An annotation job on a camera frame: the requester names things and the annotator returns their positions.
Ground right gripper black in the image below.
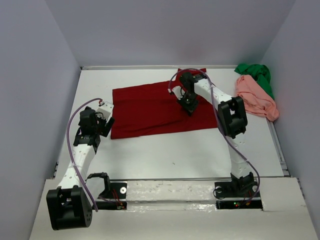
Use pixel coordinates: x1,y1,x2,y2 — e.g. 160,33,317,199
177,91,200,116

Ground dark red t shirt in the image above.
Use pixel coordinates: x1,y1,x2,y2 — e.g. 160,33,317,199
110,81,218,140

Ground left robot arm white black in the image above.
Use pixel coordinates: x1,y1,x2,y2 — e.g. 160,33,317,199
46,102,115,231

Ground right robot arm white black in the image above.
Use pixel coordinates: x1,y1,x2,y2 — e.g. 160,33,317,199
171,69,261,203

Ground pink t shirt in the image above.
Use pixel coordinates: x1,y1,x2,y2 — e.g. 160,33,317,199
235,75,280,122

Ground green t shirt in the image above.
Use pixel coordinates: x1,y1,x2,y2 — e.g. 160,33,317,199
234,63,275,100

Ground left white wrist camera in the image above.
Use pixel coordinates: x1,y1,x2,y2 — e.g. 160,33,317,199
96,101,114,121

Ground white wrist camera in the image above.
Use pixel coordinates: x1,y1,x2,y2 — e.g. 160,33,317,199
96,101,114,121
168,86,186,100

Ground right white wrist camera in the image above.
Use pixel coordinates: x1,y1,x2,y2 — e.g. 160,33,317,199
168,86,186,100

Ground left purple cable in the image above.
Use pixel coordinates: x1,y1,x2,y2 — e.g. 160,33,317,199
67,97,105,213

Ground purple cable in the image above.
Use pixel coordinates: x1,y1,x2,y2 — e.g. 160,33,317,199
67,97,105,213
167,68,262,202

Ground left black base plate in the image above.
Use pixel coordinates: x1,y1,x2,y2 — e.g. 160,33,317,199
96,181,128,211

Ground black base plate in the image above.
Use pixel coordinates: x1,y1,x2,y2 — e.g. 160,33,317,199
96,181,128,211
212,181,263,210

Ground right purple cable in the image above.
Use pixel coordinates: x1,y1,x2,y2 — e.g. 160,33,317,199
167,68,262,202

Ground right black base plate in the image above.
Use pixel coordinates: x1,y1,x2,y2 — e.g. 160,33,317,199
212,181,263,210

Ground metal rail at table front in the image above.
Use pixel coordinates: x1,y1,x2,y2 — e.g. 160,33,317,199
110,176,292,182

